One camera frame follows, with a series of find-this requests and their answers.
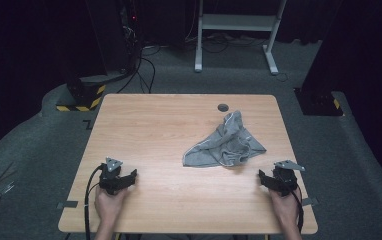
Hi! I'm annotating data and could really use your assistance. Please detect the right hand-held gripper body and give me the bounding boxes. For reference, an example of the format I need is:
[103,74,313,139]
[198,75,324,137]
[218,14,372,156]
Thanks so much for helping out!
[271,159,306,198]

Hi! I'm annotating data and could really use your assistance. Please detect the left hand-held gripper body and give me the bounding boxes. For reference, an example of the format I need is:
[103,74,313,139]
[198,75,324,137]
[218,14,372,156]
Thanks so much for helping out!
[98,157,129,196]

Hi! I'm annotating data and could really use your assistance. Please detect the grey cloth garment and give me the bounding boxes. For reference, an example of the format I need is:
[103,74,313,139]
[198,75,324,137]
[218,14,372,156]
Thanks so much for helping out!
[182,110,267,168]

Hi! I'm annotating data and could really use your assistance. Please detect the person's right hand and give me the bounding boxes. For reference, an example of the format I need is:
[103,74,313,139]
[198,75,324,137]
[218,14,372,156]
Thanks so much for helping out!
[268,188,303,229]

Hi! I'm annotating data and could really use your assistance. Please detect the person's left hand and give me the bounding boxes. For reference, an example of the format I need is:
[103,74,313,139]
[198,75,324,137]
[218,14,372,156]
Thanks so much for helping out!
[94,186,131,228]

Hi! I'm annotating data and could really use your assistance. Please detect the grey tape strip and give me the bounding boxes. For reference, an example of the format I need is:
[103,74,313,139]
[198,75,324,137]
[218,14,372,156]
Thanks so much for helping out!
[301,196,320,207]
[56,200,79,210]

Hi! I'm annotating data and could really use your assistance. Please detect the black column with striped base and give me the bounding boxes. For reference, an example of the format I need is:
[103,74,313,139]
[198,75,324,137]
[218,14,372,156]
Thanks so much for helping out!
[293,85,345,117]
[56,0,142,113]

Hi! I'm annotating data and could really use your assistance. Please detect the black device with red light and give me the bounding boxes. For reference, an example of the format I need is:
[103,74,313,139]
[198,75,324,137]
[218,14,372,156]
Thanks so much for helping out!
[124,0,141,29]

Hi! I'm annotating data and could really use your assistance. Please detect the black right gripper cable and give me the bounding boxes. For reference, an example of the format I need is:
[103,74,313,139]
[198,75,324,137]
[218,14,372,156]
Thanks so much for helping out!
[292,184,305,234]

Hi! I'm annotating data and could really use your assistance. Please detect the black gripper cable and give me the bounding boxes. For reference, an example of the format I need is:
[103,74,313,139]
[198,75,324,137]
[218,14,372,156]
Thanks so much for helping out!
[292,184,305,234]
[83,163,106,240]

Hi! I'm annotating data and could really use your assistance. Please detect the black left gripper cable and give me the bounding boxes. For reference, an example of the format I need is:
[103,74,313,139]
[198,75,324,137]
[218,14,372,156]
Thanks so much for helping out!
[83,163,106,240]

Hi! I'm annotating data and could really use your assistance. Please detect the black floor cables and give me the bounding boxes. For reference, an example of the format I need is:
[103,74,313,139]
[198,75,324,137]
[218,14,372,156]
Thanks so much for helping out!
[116,45,157,95]

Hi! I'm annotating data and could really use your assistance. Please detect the cables under white stand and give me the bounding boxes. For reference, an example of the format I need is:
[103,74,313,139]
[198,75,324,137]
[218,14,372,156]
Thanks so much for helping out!
[184,30,271,55]

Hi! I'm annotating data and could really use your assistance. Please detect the white metal stand frame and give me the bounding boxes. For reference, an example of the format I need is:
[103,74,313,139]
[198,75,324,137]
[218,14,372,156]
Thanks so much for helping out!
[194,0,289,76]

